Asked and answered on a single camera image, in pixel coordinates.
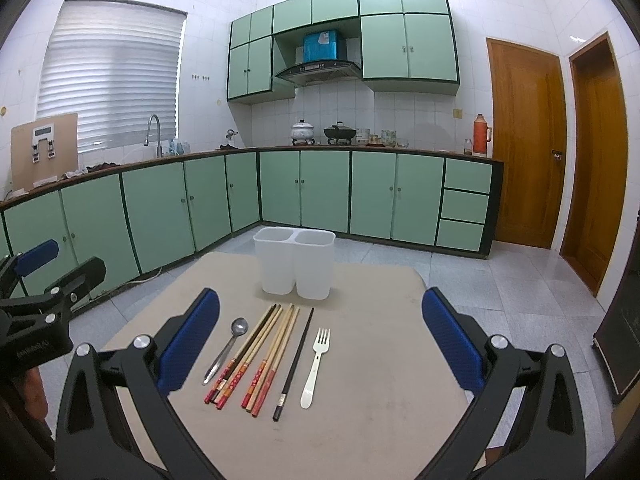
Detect bamboo chopstick red floral end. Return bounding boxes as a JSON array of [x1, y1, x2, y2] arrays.
[[203, 302, 277, 404]]

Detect metal spoon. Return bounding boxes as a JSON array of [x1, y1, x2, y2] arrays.
[[202, 318, 248, 386]]

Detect bamboo chopstick red handle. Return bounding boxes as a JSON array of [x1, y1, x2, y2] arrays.
[[250, 306, 299, 417]]

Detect plain bamboo chopstick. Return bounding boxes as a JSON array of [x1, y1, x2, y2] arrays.
[[245, 304, 295, 413]]

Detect white fork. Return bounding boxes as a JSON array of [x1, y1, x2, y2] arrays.
[[299, 328, 331, 410]]

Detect bamboo chopstick orange floral end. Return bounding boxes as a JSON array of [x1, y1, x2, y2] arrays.
[[215, 304, 283, 410]]

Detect green lower kitchen cabinets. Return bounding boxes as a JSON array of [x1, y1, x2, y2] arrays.
[[1, 146, 503, 298]]

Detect chrome kitchen faucet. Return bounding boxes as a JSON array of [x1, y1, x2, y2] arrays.
[[143, 114, 163, 158]]

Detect person's left hand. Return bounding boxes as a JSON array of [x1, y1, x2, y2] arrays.
[[14, 367, 49, 426]]

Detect cardboard box with label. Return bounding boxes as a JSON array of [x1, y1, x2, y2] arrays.
[[11, 113, 78, 191]]

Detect black appliance on floor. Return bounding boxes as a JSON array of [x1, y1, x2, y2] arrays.
[[593, 273, 639, 404]]

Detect beige table mat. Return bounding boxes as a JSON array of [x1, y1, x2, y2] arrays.
[[108, 252, 468, 479]]

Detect white two-compartment utensil holder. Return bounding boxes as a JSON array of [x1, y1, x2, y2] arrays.
[[253, 226, 335, 301]]

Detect white window blinds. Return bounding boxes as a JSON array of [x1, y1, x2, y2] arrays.
[[36, 0, 186, 154]]

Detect white cooking pot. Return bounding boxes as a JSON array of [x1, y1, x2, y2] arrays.
[[291, 119, 314, 145]]

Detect orange thermos flask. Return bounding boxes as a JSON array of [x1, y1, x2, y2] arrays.
[[473, 114, 492, 156]]

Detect black wok with lid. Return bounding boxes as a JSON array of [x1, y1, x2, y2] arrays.
[[323, 120, 357, 145]]

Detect black range hood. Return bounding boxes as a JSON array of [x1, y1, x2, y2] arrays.
[[277, 60, 362, 87]]

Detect blue box above hood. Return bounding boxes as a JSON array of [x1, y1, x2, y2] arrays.
[[303, 29, 347, 63]]

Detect wooden door with handle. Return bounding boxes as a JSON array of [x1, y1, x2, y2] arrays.
[[487, 38, 567, 248]]

